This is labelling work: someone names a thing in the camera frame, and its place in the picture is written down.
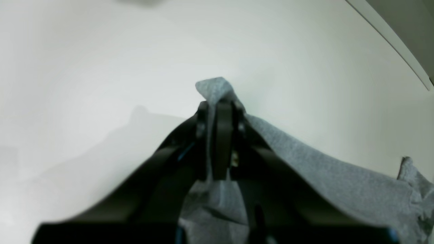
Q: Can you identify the grey T-shirt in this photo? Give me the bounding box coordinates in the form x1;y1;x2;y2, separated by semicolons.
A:
178;77;434;244

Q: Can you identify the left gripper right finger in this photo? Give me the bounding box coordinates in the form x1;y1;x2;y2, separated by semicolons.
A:
214;100;399;244

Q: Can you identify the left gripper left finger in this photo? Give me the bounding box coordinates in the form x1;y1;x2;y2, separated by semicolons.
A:
32;101;208;244

